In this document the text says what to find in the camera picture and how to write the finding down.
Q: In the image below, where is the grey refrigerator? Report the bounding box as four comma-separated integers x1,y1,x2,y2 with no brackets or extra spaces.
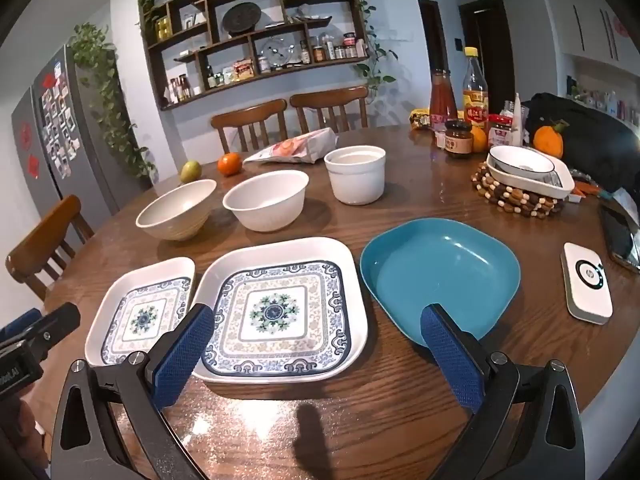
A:
12,44,151,222

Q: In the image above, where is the cream flared bowl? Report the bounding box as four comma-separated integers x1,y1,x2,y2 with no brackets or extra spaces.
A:
136,179,218,241

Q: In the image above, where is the red sauce bottle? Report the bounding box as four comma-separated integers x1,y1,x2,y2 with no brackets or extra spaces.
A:
430,69,459,149

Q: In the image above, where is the white squeeze tube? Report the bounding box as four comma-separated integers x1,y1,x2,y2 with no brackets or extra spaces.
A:
509,92,524,146

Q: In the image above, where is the white straight-sided bowl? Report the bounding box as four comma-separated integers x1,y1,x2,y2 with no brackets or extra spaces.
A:
323,145,387,206

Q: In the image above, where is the orange fruit with leaf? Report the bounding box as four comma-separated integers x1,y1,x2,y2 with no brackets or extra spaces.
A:
533,119,569,160

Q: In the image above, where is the yellow cap vinegar bottle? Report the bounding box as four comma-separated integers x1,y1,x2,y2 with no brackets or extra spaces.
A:
462,47,490,134

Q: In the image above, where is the black smartphone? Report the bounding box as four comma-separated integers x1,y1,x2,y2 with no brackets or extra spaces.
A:
599,202,640,274

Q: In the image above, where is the white round bowl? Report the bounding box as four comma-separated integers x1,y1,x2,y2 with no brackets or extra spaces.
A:
222,170,310,233

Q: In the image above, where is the dark round display plate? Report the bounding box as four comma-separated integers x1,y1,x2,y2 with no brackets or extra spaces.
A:
222,3,262,37

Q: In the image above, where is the wooden bead trivet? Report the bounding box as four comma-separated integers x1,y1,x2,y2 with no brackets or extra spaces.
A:
470,162,571,219

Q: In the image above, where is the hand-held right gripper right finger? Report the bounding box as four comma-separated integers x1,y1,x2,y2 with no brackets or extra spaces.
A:
420,303,586,480

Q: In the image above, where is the dark wooden door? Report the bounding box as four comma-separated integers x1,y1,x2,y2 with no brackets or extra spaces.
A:
457,0,516,112

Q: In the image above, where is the large patterned square plate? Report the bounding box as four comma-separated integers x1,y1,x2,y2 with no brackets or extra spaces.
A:
192,237,369,384

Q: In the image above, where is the white pocket device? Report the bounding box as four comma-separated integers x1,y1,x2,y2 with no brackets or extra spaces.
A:
560,242,614,325

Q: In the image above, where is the round glass plate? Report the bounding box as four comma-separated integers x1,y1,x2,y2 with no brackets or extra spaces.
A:
260,37,297,71

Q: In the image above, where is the red lid sauce jar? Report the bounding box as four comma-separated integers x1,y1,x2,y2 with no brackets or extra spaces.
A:
487,114,514,149

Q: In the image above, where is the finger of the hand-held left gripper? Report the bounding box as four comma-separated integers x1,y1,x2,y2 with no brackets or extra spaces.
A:
0,302,82,358

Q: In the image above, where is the wooden chair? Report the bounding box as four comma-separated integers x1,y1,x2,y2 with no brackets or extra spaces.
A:
5,194,96,306
210,99,289,157
289,86,370,134

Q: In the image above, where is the white rectangular dish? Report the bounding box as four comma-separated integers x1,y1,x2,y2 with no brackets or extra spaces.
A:
485,152,576,200

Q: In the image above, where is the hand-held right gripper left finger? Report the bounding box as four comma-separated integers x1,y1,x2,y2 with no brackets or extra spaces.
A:
50,303,215,480

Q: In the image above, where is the wooden wall shelf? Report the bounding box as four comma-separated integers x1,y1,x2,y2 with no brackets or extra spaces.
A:
139,0,371,111

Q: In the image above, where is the blue rimmed white dish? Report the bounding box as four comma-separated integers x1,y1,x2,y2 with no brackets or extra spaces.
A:
488,145,556,177

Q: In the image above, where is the trailing green plant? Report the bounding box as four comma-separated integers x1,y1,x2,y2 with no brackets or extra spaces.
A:
349,0,397,107
69,22,157,182

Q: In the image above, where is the teal square plate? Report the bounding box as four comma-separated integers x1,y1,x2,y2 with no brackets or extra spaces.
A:
360,217,521,348

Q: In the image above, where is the black bag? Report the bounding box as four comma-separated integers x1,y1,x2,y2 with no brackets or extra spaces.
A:
520,92,640,194

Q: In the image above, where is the white snack bag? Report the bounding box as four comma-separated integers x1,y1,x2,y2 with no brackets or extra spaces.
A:
242,127,339,166

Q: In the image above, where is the small patterned square plate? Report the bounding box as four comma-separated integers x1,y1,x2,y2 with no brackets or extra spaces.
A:
84,257,196,368

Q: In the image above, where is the orange tangerine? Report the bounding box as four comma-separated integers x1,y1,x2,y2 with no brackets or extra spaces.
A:
217,152,243,177

